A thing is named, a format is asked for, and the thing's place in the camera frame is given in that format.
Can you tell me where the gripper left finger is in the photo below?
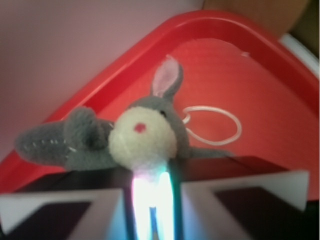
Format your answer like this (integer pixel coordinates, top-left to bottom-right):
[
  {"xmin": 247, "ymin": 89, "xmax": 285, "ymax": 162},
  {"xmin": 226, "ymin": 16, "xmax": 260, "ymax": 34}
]
[{"xmin": 0, "ymin": 167, "xmax": 133, "ymax": 240}]

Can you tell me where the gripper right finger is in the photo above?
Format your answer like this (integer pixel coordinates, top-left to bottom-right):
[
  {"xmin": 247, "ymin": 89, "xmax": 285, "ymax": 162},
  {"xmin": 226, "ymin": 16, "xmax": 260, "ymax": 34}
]
[{"xmin": 170, "ymin": 156, "xmax": 309, "ymax": 240}]

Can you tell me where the gray plush bunny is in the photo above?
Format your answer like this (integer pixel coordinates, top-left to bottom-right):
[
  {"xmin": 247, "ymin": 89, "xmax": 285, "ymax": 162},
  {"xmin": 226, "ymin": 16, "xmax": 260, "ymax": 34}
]
[{"xmin": 14, "ymin": 57, "xmax": 231, "ymax": 172}]

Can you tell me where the red plastic tray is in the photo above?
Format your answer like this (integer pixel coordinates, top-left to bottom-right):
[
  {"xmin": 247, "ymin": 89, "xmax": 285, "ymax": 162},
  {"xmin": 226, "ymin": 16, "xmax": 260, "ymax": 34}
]
[{"xmin": 0, "ymin": 9, "xmax": 320, "ymax": 193}]

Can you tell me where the brown cardboard panel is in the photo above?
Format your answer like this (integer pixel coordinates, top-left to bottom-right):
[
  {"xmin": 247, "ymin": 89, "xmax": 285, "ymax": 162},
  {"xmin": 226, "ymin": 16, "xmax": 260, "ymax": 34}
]
[{"xmin": 202, "ymin": 0, "xmax": 311, "ymax": 37}]

